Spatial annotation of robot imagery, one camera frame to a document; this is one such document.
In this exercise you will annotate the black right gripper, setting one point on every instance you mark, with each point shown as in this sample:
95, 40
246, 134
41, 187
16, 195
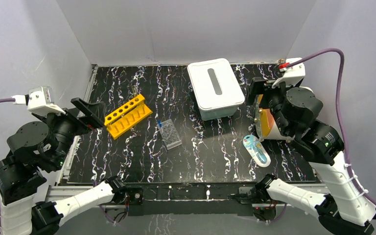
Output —
256, 87

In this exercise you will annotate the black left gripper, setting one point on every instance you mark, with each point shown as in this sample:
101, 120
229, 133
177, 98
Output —
77, 117

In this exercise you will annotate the yellow test tube rack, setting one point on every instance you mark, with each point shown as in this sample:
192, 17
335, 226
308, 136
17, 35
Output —
126, 116

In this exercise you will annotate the white bin lid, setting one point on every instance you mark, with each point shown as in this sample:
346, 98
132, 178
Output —
215, 85

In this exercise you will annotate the clear large test tube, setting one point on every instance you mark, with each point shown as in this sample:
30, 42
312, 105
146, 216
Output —
134, 91

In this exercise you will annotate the blue capped tube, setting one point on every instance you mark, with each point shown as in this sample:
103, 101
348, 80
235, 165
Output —
159, 125

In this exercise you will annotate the clear well plate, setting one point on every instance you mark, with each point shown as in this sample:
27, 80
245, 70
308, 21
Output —
169, 134

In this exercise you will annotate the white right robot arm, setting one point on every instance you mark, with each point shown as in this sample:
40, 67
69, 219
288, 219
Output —
345, 209

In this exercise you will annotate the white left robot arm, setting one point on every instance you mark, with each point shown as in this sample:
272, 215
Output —
19, 183

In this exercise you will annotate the white orange centrifuge drum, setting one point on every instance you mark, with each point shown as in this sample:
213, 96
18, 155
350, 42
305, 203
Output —
265, 125

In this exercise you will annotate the mint green plastic bin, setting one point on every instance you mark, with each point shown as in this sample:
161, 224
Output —
215, 113

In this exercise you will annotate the blue packaged tool blister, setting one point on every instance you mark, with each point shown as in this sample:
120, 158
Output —
256, 150

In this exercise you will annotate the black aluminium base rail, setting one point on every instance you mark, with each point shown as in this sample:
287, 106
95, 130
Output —
190, 198

